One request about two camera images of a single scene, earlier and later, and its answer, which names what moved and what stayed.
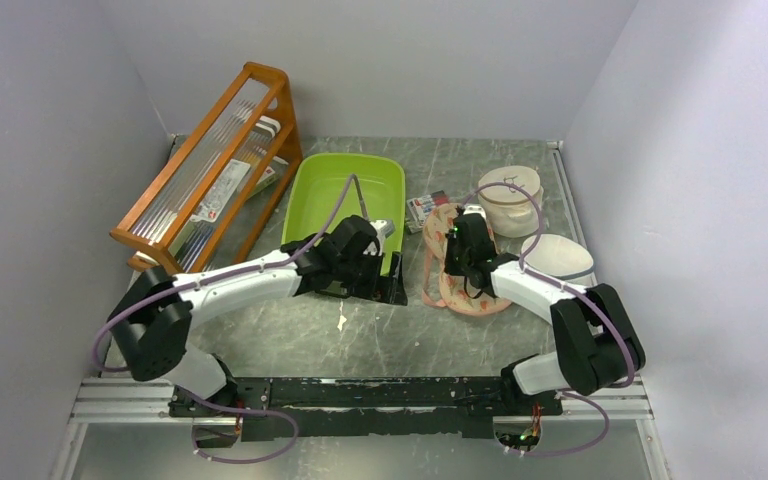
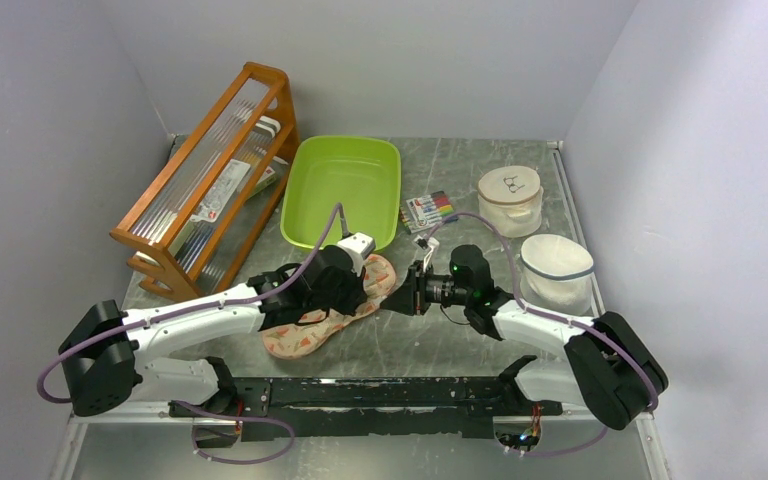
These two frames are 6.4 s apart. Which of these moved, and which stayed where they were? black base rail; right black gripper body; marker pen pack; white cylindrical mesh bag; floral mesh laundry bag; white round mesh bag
Moved: floral mesh laundry bag; right black gripper body
Stayed: white round mesh bag; white cylindrical mesh bag; black base rail; marker pen pack
